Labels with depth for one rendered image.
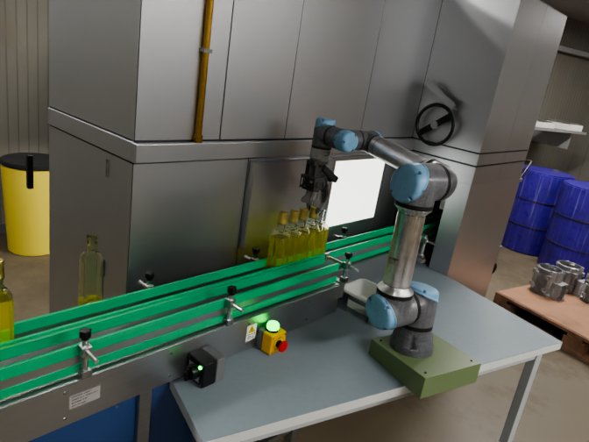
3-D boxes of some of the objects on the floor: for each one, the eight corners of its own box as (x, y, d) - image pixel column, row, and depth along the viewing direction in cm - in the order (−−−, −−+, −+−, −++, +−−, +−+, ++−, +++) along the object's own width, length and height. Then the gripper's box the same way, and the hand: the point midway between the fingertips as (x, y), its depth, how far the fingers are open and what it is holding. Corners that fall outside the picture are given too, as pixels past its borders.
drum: (62, 235, 422) (63, 153, 401) (68, 256, 386) (70, 167, 365) (1, 238, 400) (-2, 151, 378) (2, 260, 364) (-1, 166, 342)
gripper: (299, 156, 188) (291, 210, 194) (322, 163, 181) (313, 218, 188) (314, 155, 194) (305, 207, 201) (337, 162, 188) (327, 216, 194)
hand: (314, 209), depth 196 cm, fingers closed on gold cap, 3 cm apart
